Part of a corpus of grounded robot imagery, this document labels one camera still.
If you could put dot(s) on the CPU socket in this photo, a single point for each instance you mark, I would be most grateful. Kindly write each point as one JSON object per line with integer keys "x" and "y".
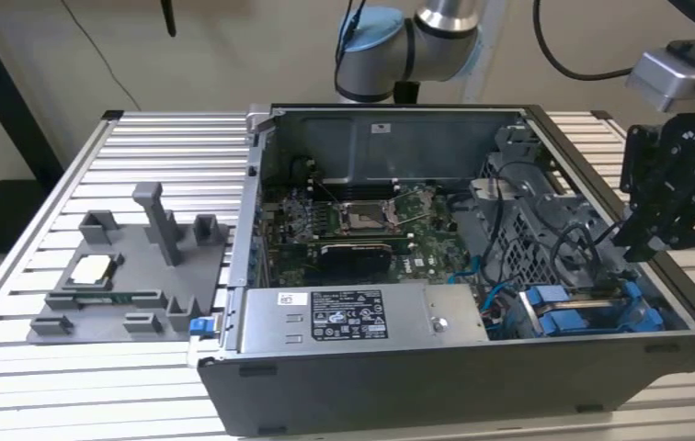
{"x": 365, "y": 218}

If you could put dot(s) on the green RAM stick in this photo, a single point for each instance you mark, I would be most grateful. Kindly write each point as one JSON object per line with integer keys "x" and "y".
{"x": 109, "y": 298}

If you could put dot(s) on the grey metal disk bay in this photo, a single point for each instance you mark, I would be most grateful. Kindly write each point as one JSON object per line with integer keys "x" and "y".
{"x": 525, "y": 220}

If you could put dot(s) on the silver CPU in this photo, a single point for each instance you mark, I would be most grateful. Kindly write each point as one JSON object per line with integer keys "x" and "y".
{"x": 95, "y": 268}

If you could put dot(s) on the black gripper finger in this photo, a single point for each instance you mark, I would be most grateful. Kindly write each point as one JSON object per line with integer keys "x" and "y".
{"x": 684, "y": 206}
{"x": 644, "y": 216}

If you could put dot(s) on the black open PC case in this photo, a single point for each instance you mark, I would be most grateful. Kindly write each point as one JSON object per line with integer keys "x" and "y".
{"x": 414, "y": 395}

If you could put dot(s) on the green motherboard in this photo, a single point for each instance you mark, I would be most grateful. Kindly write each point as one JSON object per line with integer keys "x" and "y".
{"x": 421, "y": 257}

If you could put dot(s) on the black graphics card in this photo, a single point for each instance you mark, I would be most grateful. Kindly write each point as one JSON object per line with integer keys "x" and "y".
{"x": 353, "y": 255}

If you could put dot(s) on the silver power supply unit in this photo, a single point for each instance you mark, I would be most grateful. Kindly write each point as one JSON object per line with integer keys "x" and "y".
{"x": 360, "y": 319}

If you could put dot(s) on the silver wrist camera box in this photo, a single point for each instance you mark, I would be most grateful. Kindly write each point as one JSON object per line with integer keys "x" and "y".
{"x": 667, "y": 80}

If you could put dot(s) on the black RAM slot bank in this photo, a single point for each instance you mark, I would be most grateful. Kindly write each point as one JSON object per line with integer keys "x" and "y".
{"x": 353, "y": 187}

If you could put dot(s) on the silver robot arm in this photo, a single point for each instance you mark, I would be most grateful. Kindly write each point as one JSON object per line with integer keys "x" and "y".
{"x": 445, "y": 32}

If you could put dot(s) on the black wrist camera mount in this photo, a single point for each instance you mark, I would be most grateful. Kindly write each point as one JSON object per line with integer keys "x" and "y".
{"x": 639, "y": 156}

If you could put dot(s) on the grey parts rack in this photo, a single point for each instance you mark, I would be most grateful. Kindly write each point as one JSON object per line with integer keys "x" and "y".
{"x": 139, "y": 285}

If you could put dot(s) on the blue case latch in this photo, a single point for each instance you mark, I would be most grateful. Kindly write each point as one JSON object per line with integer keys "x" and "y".
{"x": 201, "y": 327}

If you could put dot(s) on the hard disk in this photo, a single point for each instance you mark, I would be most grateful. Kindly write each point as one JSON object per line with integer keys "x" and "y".
{"x": 587, "y": 312}

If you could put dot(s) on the white case sticker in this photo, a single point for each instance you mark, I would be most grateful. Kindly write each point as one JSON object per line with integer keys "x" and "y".
{"x": 380, "y": 128}

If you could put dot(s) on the thin metal locking lever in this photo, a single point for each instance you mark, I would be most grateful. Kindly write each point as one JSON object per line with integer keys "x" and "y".
{"x": 330, "y": 192}

